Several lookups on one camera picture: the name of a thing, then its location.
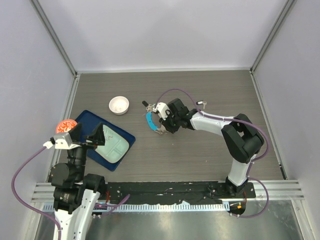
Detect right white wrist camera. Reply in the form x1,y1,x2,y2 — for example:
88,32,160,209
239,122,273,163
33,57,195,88
152,102,170,120

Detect white round bowl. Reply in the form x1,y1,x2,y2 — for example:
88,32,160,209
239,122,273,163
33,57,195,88
108,96,130,115

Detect blue keyring with keys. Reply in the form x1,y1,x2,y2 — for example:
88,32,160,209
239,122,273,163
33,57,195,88
142,101,168,135

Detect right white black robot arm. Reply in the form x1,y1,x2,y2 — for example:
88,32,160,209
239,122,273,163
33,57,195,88
152,98,265,198

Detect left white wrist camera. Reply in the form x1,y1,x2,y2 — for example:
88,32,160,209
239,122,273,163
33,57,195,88
43,132,77,150

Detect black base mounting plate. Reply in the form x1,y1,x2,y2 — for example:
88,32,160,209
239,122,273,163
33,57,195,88
106,181,256,205

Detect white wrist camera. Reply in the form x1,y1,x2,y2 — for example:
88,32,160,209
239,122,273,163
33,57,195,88
152,102,170,120
43,132,77,150

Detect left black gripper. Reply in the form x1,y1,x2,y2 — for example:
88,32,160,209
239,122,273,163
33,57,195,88
68,121,105,180

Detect pale green divided plate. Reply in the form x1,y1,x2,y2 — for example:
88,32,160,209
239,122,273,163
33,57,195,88
95,125,130,164

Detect dark blue tray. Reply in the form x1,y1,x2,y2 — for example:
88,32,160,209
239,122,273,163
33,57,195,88
75,110,136,172

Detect black tagged key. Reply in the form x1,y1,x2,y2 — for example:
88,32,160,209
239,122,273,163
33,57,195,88
196,100,207,109

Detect white slotted cable duct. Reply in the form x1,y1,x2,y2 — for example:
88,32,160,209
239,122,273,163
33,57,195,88
43,202,230,212

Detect aluminium frame rail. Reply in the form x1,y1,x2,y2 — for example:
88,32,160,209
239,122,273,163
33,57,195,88
31,180,305,203

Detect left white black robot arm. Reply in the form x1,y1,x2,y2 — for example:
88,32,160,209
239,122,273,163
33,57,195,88
46,123,107,240

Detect orange patterned bowl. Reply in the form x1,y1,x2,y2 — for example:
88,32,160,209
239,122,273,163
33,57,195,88
55,119,78,134

